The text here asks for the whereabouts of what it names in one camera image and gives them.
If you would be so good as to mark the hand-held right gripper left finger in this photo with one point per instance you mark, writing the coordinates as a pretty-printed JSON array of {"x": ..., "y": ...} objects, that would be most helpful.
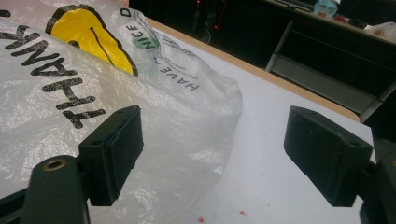
[{"x": 115, "y": 155}]

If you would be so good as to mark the dark shelf unit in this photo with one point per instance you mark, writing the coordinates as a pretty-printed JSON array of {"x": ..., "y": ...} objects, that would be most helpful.
[{"x": 311, "y": 81}]

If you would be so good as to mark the light blue box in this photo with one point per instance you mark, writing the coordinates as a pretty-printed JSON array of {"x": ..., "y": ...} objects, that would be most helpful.
[{"x": 325, "y": 7}]

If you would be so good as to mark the crumpled white plastic bag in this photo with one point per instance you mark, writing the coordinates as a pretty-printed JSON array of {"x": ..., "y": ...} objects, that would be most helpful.
[{"x": 383, "y": 31}]

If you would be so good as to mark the white printed plastic bag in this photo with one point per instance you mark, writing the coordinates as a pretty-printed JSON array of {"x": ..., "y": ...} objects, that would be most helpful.
[{"x": 93, "y": 124}]

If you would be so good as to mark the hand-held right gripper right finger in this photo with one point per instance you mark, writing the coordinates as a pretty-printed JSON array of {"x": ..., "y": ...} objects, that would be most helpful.
[{"x": 327, "y": 155}]

